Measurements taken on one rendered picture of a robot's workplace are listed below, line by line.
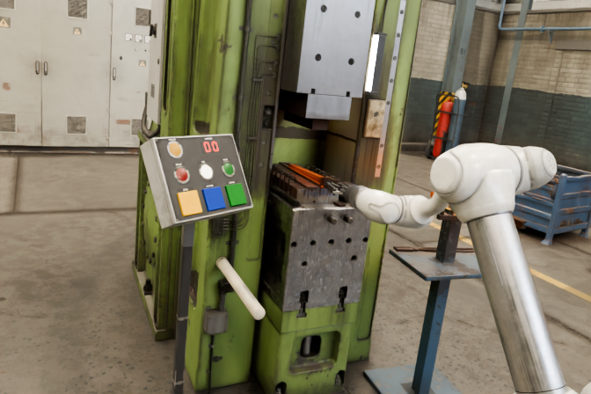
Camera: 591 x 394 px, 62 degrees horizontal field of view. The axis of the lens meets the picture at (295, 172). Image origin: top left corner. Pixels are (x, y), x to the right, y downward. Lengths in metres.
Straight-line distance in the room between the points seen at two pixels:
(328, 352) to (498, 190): 1.45
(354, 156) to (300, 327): 0.79
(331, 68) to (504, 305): 1.16
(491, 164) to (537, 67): 9.65
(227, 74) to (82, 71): 5.09
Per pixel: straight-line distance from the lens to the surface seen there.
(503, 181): 1.18
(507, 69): 11.23
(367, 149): 2.29
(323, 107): 1.97
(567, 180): 5.47
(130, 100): 7.06
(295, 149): 2.49
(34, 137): 7.02
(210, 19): 2.32
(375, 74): 2.21
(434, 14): 10.26
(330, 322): 2.26
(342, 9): 1.99
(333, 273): 2.15
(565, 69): 10.48
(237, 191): 1.73
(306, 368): 2.37
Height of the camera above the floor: 1.47
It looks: 12 degrees down
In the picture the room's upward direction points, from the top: 6 degrees clockwise
